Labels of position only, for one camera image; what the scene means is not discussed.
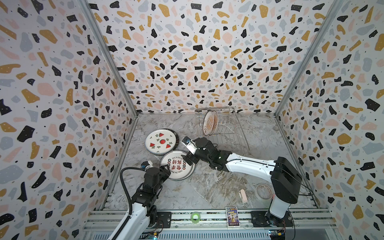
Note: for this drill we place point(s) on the green tape roll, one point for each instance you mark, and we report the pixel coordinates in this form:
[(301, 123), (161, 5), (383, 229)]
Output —
[(195, 217)]

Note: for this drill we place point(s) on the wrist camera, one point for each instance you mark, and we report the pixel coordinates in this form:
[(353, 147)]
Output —
[(190, 145), (147, 164)]

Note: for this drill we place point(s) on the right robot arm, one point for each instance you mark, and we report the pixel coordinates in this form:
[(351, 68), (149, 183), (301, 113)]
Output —
[(284, 177)]

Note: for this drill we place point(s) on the wire dish rack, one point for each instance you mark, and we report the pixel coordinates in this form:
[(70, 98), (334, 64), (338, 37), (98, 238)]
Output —
[(229, 134)]

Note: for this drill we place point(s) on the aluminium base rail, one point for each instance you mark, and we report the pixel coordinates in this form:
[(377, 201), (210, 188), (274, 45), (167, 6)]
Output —
[(309, 224)]

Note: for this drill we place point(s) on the colourful card pack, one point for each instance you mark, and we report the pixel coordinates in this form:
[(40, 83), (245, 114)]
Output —
[(232, 217)]

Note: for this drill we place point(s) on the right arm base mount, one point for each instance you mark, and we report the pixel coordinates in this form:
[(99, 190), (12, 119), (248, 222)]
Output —
[(263, 219)]

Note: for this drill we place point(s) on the fruit patterned white plate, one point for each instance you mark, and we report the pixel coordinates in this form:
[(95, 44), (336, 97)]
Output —
[(160, 142)]

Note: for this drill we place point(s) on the brown patterned plate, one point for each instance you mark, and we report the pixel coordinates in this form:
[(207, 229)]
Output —
[(216, 121), (208, 123)]

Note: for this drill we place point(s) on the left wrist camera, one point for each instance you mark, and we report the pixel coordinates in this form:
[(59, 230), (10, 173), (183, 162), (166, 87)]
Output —
[(147, 164)]

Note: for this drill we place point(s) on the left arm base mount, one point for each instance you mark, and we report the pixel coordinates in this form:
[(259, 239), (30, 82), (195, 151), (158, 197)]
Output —
[(160, 220)]

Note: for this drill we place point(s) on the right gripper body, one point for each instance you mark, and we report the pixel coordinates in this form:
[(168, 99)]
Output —
[(198, 156)]

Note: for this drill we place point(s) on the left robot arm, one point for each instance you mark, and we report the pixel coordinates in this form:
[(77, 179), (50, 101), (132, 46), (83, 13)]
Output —
[(142, 212)]

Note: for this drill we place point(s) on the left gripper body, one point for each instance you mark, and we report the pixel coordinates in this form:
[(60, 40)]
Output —
[(163, 175)]

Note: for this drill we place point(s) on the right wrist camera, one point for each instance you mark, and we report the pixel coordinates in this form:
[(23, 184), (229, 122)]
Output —
[(190, 145)]

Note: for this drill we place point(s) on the pink eraser block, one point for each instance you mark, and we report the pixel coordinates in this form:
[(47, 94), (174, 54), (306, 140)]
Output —
[(243, 196)]

